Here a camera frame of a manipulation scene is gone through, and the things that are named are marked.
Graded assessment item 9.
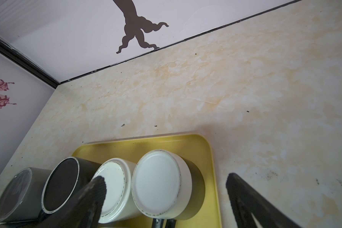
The black ceramic mug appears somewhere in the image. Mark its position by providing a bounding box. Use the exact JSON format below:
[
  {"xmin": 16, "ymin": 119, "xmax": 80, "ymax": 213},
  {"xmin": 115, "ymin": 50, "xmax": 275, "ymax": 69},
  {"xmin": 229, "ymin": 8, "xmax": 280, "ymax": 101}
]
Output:
[{"xmin": 41, "ymin": 156, "xmax": 101, "ymax": 214}]

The yellow plastic tray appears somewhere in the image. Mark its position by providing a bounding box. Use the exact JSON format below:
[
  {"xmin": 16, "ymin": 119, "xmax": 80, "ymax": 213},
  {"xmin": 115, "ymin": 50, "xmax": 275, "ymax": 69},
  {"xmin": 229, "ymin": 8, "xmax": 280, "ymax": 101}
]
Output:
[{"xmin": 72, "ymin": 134, "xmax": 222, "ymax": 228}]

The small white ceramic mug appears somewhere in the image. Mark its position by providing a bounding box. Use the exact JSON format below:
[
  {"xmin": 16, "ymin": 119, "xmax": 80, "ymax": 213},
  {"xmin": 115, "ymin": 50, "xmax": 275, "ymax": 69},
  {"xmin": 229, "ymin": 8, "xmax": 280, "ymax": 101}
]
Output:
[{"xmin": 93, "ymin": 158, "xmax": 142, "ymax": 224}]

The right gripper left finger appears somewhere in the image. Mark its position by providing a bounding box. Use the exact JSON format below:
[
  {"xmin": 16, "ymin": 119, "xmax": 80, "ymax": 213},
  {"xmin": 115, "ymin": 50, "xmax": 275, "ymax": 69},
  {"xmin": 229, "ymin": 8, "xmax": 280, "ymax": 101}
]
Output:
[{"xmin": 26, "ymin": 176, "xmax": 106, "ymax": 228}]

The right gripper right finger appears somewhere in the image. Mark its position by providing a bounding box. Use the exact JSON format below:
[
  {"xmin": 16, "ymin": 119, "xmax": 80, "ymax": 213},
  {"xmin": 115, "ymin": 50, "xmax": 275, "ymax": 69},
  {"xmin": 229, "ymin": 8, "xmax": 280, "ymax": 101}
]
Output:
[{"xmin": 226, "ymin": 173, "xmax": 299, "ymax": 228}]

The black mug white base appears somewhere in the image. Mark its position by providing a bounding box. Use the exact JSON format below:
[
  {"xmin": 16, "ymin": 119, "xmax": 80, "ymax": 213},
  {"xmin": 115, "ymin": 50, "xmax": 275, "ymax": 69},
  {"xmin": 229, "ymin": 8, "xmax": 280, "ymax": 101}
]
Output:
[{"xmin": 131, "ymin": 150, "xmax": 206, "ymax": 228}]

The grey ceramic mug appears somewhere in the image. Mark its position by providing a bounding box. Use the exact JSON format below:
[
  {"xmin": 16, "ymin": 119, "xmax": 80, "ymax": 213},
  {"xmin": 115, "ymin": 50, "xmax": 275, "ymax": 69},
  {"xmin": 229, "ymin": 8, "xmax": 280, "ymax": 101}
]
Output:
[{"xmin": 0, "ymin": 167, "xmax": 51, "ymax": 223}]

